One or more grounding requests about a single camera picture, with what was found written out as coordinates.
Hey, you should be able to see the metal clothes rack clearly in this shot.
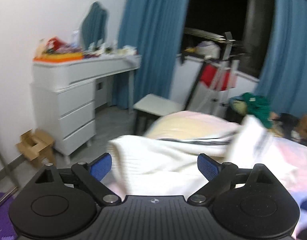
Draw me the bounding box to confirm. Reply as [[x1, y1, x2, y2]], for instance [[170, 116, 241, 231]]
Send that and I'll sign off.
[[184, 28, 244, 115]]

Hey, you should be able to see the tissue box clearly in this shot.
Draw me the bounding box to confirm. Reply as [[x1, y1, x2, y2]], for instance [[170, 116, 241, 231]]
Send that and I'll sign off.
[[117, 45, 137, 56]]

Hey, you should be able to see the white stool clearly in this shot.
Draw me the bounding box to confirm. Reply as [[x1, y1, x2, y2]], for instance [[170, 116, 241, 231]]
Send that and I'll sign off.
[[133, 94, 184, 135]]

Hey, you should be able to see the right blue curtain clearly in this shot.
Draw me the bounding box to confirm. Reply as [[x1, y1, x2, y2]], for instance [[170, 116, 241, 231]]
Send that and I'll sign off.
[[255, 0, 307, 117]]

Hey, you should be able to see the white knit garment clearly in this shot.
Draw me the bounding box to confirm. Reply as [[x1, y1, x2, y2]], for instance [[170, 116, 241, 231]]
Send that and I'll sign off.
[[108, 112, 296, 197]]

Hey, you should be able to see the red cloth on rack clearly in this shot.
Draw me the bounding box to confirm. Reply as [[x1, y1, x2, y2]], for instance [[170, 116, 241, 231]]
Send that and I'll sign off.
[[200, 63, 237, 91]]

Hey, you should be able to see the white dressing table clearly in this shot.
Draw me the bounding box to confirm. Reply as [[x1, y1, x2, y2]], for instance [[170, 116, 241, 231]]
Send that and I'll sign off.
[[31, 55, 141, 163]]

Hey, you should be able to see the wavy black framed mirror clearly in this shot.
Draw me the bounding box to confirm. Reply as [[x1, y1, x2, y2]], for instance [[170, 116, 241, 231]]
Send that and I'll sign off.
[[80, 2, 109, 49]]

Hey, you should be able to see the cardboard box on floor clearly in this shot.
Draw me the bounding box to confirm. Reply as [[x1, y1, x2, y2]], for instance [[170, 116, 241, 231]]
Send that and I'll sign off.
[[16, 129, 57, 168]]

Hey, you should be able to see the dark window frame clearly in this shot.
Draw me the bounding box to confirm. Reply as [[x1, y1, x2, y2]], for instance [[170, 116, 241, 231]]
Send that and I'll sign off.
[[185, 0, 275, 78]]

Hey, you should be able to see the left blue curtain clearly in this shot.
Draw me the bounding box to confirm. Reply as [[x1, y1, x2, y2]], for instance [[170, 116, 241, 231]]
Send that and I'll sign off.
[[118, 0, 188, 102]]

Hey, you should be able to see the brown paper bag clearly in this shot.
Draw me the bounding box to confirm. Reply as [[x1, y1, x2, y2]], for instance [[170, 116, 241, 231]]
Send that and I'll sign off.
[[296, 114, 307, 139]]

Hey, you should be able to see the green garment pile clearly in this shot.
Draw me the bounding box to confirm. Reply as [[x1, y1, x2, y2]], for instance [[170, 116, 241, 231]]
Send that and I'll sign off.
[[229, 92, 272, 129]]

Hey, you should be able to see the pastel rainbow bed quilt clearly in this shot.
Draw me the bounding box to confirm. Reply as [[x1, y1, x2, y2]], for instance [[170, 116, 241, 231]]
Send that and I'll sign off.
[[106, 110, 307, 238]]

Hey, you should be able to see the white spray bottle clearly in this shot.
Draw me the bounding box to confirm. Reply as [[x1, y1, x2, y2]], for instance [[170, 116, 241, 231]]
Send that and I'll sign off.
[[71, 29, 80, 48]]

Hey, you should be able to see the orange tray with clutter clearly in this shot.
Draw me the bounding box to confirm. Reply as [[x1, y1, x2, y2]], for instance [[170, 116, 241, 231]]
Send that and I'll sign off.
[[33, 37, 84, 63]]

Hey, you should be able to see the blue curtain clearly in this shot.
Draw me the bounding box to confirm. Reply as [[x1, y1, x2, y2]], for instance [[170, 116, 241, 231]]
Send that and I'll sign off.
[[255, 0, 307, 117], [118, 0, 188, 102]]

